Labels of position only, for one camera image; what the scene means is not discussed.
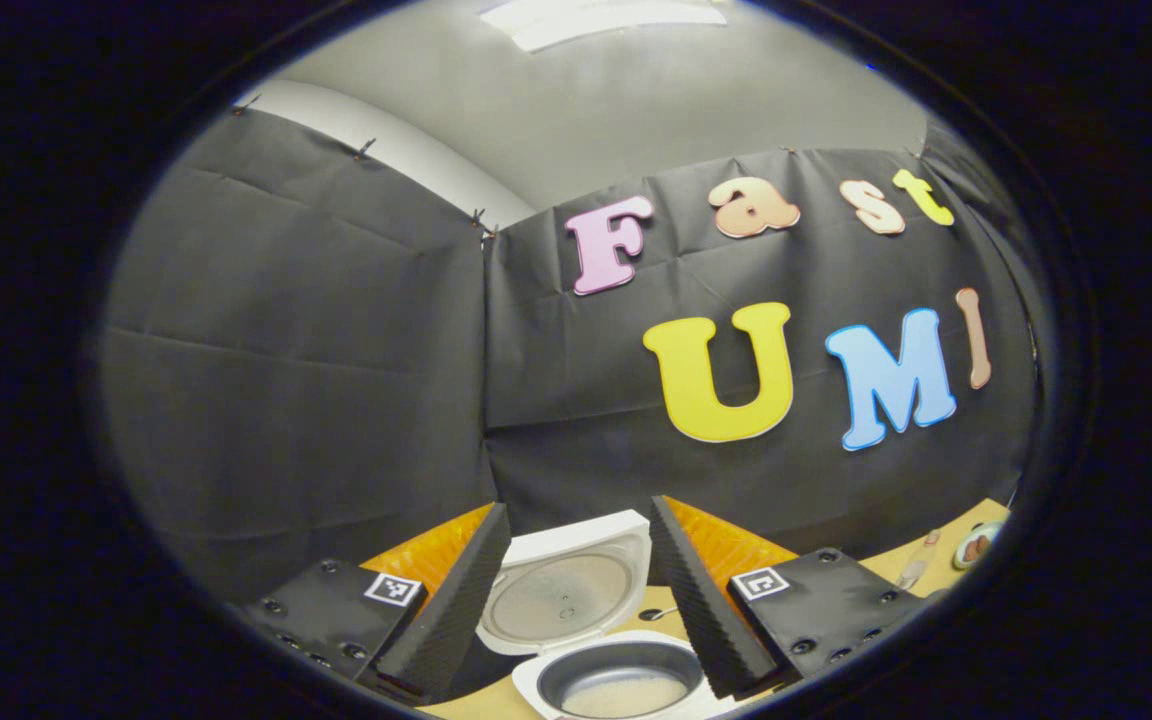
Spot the clear plastic water bottle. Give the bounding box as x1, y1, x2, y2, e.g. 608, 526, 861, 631
898, 528, 943, 591

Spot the white rice cooker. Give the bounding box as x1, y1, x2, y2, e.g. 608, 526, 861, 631
476, 510, 737, 720

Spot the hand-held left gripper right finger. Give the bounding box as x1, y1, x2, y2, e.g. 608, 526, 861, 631
648, 495, 937, 699

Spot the pale green plate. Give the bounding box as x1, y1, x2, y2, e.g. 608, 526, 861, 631
953, 520, 1005, 571

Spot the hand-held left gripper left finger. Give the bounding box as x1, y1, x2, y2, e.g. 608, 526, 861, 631
241, 502, 514, 703

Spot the white rice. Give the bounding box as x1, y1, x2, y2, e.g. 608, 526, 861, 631
561, 675, 689, 719

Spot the long ceiling light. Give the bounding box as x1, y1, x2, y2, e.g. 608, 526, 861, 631
481, 0, 727, 53

